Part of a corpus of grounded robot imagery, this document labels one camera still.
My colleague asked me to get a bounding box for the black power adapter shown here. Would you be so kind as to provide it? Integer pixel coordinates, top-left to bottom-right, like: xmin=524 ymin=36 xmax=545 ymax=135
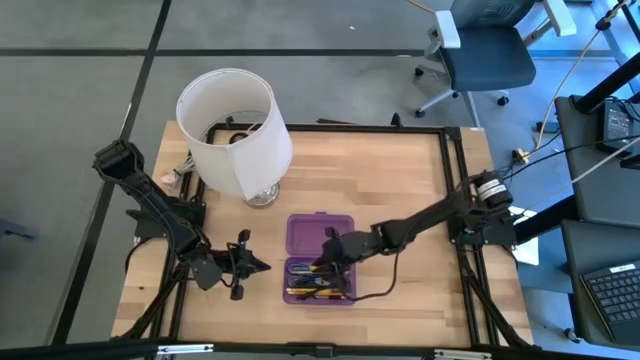
xmin=596 ymin=101 xmax=635 ymax=155

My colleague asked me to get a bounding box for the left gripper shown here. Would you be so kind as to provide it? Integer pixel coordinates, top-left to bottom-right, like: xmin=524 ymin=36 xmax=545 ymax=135
xmin=219 ymin=228 xmax=272 ymax=302

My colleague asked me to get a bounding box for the black keyboard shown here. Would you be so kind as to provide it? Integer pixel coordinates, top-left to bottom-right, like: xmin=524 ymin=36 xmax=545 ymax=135
xmin=578 ymin=260 xmax=640 ymax=347

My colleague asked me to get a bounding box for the black diagonal beam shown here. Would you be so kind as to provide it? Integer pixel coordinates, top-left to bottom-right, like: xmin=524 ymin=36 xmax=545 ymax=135
xmin=513 ymin=196 xmax=577 ymax=242
xmin=573 ymin=63 xmax=640 ymax=115

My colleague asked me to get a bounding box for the white cable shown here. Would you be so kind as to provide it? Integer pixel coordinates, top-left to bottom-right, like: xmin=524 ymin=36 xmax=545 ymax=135
xmin=569 ymin=148 xmax=640 ymax=185

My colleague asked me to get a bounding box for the purple plastic supply box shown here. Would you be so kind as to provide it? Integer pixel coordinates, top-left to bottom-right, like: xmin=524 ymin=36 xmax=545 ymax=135
xmin=282 ymin=212 xmax=357 ymax=306

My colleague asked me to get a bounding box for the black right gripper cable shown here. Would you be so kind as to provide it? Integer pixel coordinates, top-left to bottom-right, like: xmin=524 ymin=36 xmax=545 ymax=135
xmin=348 ymin=247 xmax=402 ymax=302

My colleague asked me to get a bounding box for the blue and white office chair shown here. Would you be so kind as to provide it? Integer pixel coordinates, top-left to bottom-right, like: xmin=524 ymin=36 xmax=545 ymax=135
xmin=413 ymin=0 xmax=579 ymax=129

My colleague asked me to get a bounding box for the white shade table lamp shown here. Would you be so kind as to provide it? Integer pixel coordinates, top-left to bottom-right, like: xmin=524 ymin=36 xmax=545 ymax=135
xmin=174 ymin=67 xmax=295 ymax=209

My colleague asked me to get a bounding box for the tan cable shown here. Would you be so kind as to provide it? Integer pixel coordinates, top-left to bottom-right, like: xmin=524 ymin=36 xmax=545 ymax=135
xmin=533 ymin=0 xmax=632 ymax=151

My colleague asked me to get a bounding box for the yellow cable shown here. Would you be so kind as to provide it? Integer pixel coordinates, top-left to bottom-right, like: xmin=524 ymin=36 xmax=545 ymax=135
xmin=405 ymin=0 xmax=437 ymax=15

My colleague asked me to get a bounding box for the black aluminium table frame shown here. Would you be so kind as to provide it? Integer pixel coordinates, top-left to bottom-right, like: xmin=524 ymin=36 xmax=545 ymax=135
xmin=112 ymin=112 xmax=536 ymax=351

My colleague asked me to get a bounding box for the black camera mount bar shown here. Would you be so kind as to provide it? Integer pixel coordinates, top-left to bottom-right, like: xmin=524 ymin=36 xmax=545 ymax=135
xmin=0 ymin=338 xmax=640 ymax=360

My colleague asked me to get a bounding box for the grey lamp cord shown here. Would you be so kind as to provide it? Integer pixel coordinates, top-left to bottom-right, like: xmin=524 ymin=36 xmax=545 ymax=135
xmin=173 ymin=153 xmax=197 ymax=177

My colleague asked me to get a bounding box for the white paper sheet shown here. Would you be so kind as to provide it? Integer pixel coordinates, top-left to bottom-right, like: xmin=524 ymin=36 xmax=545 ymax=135
xmin=508 ymin=205 xmax=542 ymax=267

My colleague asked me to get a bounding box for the dark grey side table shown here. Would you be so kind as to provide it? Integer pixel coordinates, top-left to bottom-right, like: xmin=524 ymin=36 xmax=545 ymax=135
xmin=559 ymin=218 xmax=640 ymax=351
xmin=554 ymin=93 xmax=640 ymax=211

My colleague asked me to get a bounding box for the grey floor object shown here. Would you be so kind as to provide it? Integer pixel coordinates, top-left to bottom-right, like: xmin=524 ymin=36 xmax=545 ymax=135
xmin=0 ymin=218 xmax=40 ymax=242

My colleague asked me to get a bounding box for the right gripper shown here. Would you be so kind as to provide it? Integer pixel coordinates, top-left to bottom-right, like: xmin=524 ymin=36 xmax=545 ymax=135
xmin=312 ymin=226 xmax=375 ymax=302

